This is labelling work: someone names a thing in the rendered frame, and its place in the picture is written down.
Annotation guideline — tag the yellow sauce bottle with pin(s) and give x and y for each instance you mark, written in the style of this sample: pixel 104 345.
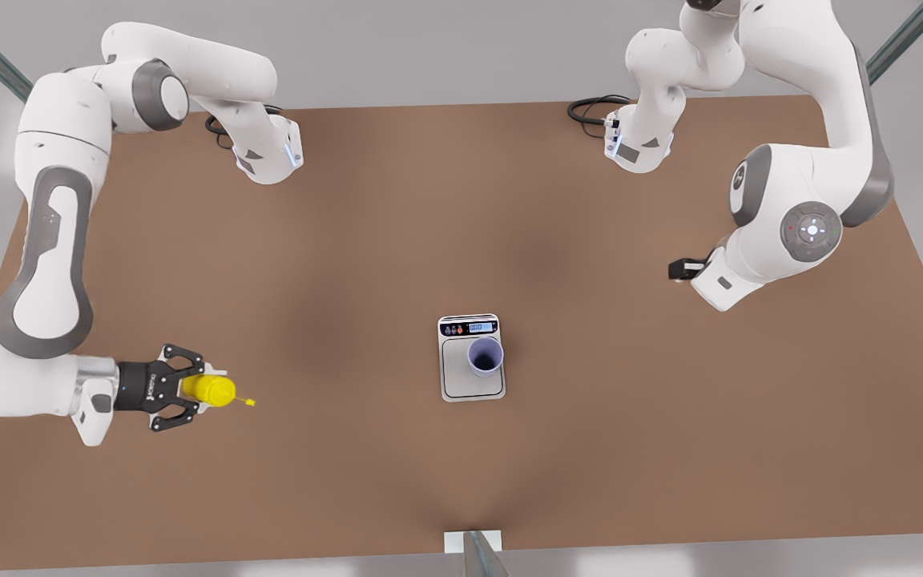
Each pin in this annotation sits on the yellow sauce bottle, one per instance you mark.
pixel 211 390

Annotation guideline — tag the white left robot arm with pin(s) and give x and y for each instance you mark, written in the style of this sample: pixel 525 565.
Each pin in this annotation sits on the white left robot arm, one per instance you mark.
pixel 814 96

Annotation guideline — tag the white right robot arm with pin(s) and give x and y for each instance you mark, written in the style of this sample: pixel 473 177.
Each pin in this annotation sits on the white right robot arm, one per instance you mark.
pixel 53 240

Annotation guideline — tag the blue-grey cup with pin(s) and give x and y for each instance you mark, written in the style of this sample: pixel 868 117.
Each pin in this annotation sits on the blue-grey cup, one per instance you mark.
pixel 485 359

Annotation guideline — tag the grey digital kitchen scale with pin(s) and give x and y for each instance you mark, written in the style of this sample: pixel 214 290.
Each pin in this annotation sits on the grey digital kitchen scale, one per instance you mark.
pixel 461 389

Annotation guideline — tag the white post foot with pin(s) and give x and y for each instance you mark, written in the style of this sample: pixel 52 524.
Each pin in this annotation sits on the white post foot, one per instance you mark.
pixel 452 542

